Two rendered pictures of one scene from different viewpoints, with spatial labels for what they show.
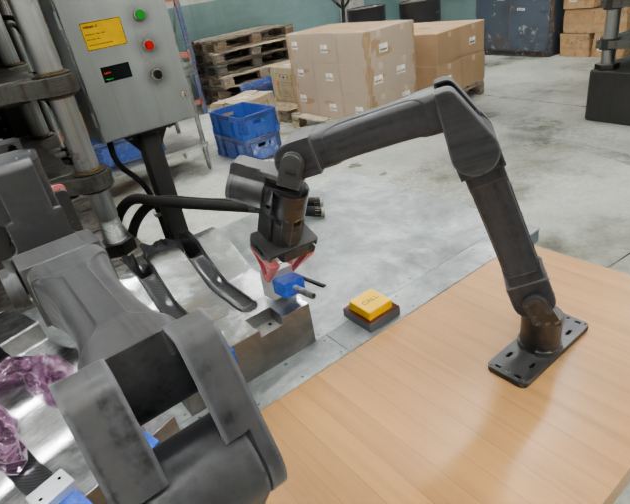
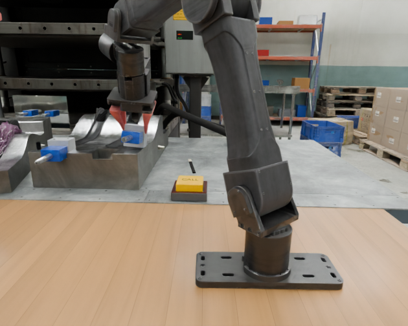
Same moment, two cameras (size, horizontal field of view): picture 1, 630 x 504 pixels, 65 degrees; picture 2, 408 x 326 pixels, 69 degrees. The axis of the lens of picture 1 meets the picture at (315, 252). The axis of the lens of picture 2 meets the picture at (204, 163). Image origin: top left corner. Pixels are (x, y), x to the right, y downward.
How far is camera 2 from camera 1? 0.64 m
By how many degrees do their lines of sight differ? 33
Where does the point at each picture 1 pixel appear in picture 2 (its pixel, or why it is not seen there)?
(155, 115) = (199, 66)
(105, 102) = (173, 50)
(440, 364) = (174, 236)
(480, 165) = (199, 9)
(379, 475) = (21, 261)
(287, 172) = (109, 23)
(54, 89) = not seen: hidden behind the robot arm
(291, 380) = (92, 197)
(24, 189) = not seen: outside the picture
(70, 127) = not seen: hidden behind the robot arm
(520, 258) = (238, 138)
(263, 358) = (92, 176)
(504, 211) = (228, 76)
